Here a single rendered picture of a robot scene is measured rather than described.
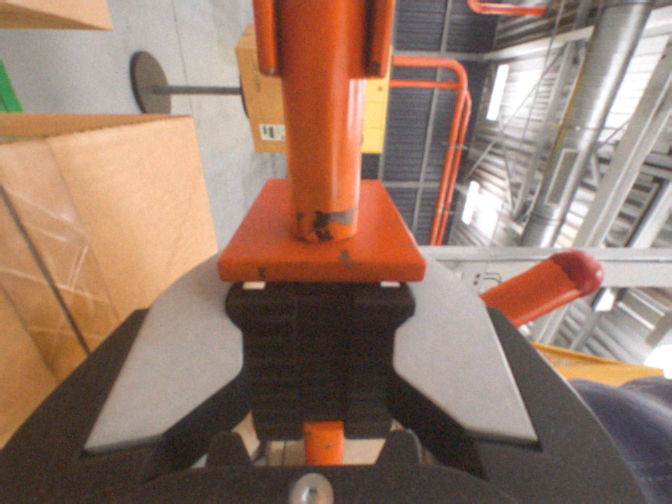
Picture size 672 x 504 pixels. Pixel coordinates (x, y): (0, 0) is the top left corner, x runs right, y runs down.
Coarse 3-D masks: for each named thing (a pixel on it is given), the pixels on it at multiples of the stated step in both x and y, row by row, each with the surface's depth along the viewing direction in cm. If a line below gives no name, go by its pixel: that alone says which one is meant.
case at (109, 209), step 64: (0, 128) 15; (64, 128) 16; (128, 128) 19; (192, 128) 28; (0, 192) 11; (64, 192) 14; (128, 192) 19; (192, 192) 28; (0, 256) 11; (64, 256) 14; (128, 256) 19; (192, 256) 28; (0, 320) 11; (64, 320) 14; (0, 384) 11; (0, 448) 11
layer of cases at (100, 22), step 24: (0, 0) 46; (24, 0) 50; (48, 0) 54; (72, 0) 60; (96, 0) 66; (0, 24) 66; (24, 24) 65; (48, 24) 65; (72, 24) 65; (96, 24) 66
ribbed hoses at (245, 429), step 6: (246, 282) 24; (252, 282) 24; (258, 282) 24; (264, 282) 26; (246, 420) 15; (240, 426) 14; (246, 426) 15; (252, 426) 15; (240, 432) 14; (246, 432) 14; (252, 432) 15; (246, 438) 14; (252, 438) 15; (246, 444) 14; (252, 444) 15; (252, 450) 15
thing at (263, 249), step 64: (384, 192) 13; (256, 256) 8; (320, 256) 8; (384, 256) 8; (256, 320) 8; (320, 320) 9; (384, 320) 8; (256, 384) 9; (320, 384) 10; (384, 384) 9
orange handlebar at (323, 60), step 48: (288, 0) 6; (336, 0) 6; (384, 0) 6; (288, 48) 7; (336, 48) 6; (384, 48) 6; (288, 96) 7; (336, 96) 7; (288, 144) 8; (336, 144) 7; (288, 192) 9; (336, 192) 8; (336, 240) 9; (336, 432) 14
